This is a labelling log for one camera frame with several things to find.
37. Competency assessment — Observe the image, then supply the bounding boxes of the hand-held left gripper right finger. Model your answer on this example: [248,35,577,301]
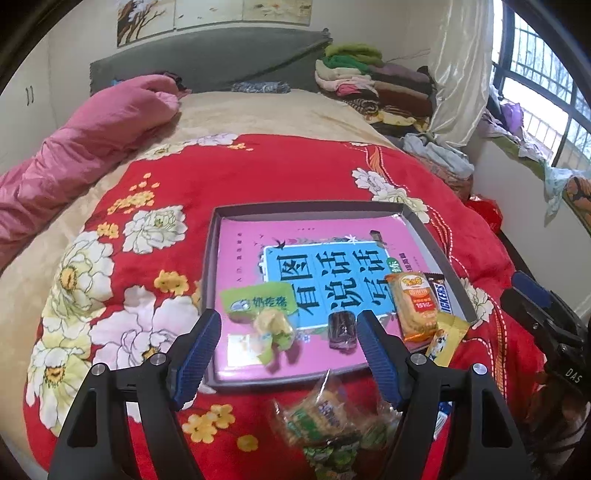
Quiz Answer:
[355,309,536,480]

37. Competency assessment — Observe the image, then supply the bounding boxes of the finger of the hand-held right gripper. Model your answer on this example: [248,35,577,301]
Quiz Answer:
[512,270,578,324]
[499,287,561,344]

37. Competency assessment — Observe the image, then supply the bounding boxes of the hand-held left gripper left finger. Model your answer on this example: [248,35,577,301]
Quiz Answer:
[48,308,223,480]

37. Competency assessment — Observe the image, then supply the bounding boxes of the dark candy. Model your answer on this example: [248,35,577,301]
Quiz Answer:
[327,310,357,355]

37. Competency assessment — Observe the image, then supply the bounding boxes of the orange rice cracker packet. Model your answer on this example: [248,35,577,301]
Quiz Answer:
[384,271,439,343]

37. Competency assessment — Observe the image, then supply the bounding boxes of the gold stick packet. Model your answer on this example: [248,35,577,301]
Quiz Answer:
[424,313,471,367]

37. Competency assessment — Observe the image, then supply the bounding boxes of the dark grey cardboard box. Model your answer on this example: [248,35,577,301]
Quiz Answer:
[201,200,478,393]

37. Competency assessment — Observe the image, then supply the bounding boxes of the green milk candy packet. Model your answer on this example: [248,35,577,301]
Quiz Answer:
[220,282,302,370]

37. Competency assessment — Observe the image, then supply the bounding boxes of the brown chocolate bar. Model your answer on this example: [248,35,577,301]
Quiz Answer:
[425,273,455,319]

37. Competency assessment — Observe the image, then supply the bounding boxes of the clear square biscuit packet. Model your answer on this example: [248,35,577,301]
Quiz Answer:
[270,369,365,450]

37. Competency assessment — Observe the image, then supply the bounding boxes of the green candy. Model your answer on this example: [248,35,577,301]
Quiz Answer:
[302,443,370,480]

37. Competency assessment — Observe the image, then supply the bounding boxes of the person's right hand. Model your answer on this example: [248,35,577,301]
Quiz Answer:
[529,388,587,444]

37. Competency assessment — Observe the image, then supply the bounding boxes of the red plastic bag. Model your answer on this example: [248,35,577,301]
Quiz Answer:
[464,195,504,234]

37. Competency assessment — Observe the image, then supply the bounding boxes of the orange patterned cloth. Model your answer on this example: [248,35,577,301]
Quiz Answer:
[561,175,591,232]

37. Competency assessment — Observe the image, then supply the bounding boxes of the pink book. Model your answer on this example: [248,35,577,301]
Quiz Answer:
[215,213,455,384]

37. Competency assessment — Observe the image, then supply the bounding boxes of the floral fabric basket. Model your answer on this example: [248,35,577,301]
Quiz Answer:
[429,164,474,201]

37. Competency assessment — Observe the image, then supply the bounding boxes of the pale clothes in basket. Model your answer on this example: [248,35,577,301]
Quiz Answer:
[402,133,475,178]

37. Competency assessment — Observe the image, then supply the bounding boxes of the heap of clothes on sill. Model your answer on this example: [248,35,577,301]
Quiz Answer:
[480,92,578,227]

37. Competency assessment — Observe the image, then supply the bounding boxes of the red floral blanket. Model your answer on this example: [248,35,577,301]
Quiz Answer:
[25,133,555,480]

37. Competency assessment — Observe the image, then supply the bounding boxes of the barred window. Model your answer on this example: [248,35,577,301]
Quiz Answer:
[489,0,591,171]

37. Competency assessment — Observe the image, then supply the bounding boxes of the cream curtain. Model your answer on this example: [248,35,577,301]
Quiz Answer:
[427,0,495,148]

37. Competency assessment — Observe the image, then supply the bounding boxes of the pile of folded clothes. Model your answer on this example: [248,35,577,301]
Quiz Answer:
[314,42,437,134]

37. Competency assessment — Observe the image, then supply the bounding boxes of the pink quilt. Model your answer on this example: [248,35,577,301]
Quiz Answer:
[0,74,182,273]

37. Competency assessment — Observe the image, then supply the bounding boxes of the beige bed sheet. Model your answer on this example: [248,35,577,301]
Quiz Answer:
[0,90,402,278]

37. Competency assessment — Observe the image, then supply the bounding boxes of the blue patterned cloth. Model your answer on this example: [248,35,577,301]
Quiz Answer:
[231,80,291,94]

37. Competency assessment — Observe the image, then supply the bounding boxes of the dark cloth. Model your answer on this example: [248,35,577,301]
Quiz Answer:
[152,71,192,95]

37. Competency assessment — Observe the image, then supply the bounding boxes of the grey headboard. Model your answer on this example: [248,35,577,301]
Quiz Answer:
[89,28,333,95]

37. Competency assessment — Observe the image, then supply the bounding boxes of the white wardrobe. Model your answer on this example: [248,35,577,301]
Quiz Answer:
[0,51,58,176]

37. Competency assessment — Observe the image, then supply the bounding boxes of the flower wall painting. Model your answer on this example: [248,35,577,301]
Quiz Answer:
[115,0,315,49]

